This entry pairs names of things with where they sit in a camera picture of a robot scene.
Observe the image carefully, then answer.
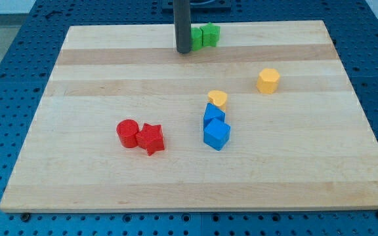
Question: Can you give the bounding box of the green round block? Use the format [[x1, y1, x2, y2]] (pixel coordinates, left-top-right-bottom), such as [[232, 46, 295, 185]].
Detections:
[[191, 28, 203, 51]]

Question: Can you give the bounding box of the red star block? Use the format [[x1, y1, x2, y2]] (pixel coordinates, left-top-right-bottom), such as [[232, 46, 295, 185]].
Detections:
[[136, 123, 165, 156]]

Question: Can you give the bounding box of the blue block behind cube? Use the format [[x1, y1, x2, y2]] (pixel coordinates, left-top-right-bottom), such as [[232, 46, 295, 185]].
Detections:
[[203, 103, 226, 128]]

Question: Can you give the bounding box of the light wooden board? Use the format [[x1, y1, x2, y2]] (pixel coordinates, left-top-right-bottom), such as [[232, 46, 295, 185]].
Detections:
[[0, 20, 378, 213]]

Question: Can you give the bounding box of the red cylinder block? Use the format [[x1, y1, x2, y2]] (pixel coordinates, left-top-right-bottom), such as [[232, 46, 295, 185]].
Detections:
[[116, 119, 139, 148]]

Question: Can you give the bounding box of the yellow heart block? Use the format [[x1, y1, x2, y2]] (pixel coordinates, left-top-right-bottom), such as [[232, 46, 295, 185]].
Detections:
[[207, 90, 228, 111]]

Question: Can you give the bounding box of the green star block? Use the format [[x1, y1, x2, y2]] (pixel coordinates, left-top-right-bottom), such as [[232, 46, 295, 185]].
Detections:
[[199, 22, 221, 47]]

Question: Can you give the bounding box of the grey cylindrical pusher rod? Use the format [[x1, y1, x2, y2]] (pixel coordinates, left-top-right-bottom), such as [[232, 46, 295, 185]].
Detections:
[[173, 0, 192, 54]]

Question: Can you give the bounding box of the yellow hexagon block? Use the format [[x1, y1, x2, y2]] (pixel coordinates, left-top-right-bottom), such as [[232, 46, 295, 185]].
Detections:
[[256, 68, 280, 94]]

